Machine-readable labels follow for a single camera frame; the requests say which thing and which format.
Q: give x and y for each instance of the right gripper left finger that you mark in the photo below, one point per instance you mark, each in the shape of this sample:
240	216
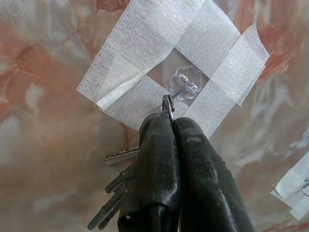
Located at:
152	181

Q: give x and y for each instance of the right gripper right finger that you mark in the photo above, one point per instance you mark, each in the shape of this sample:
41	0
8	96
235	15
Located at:
207	188

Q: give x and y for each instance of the clear adhesive wall hook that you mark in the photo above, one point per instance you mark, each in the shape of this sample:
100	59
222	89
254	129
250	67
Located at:
305	186
183	77

